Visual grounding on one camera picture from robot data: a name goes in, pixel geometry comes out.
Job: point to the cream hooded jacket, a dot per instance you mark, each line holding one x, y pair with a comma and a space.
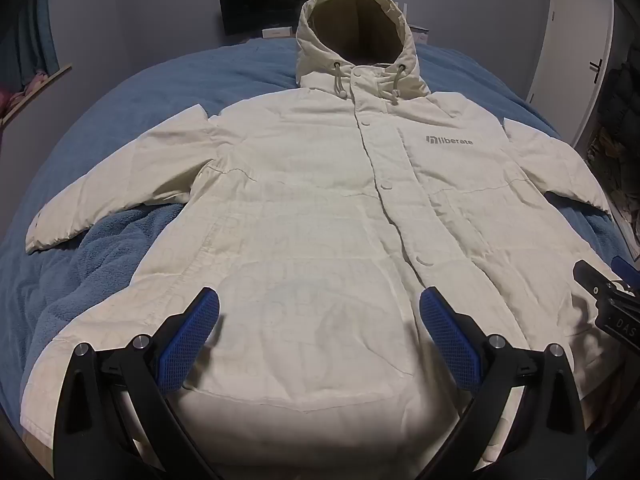
310, 200

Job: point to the pink cloth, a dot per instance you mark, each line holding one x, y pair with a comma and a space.
36, 82

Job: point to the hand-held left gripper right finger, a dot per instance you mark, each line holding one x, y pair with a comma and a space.
450, 335

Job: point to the black monitor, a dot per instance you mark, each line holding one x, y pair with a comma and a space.
270, 0

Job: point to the dark hanging clothes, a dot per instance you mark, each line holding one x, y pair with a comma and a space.
620, 95

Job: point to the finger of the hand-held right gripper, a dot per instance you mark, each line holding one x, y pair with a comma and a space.
595, 277
627, 270

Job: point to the blue fleece blanket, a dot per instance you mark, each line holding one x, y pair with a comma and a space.
150, 75

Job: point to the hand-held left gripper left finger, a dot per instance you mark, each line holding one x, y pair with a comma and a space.
192, 330

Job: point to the teal curtain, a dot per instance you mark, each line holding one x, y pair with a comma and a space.
35, 35

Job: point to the long white box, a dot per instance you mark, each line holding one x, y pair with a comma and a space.
276, 32

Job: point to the white door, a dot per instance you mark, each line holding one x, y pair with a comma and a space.
565, 35

